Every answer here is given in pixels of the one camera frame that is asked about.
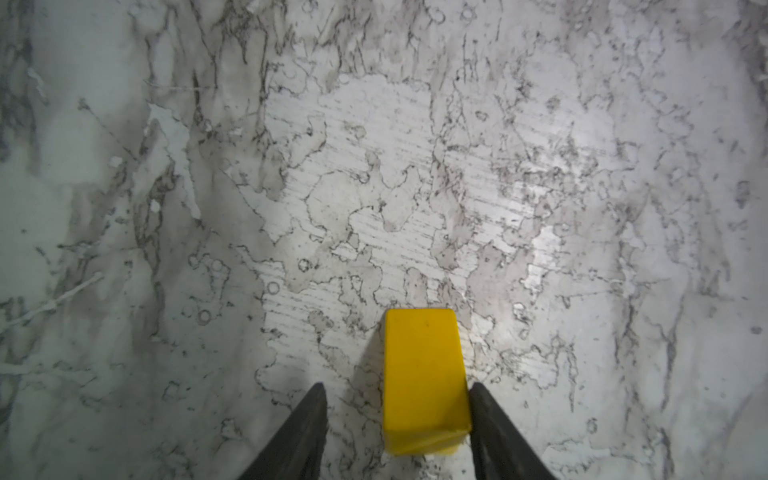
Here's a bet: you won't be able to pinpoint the yellow wedge block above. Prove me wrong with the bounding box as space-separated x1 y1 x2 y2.
382 308 472 456

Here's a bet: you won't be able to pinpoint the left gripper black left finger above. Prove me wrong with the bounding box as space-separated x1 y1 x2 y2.
239 382 328 480

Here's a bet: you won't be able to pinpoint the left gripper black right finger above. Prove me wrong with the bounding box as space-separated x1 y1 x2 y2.
469 382 555 480

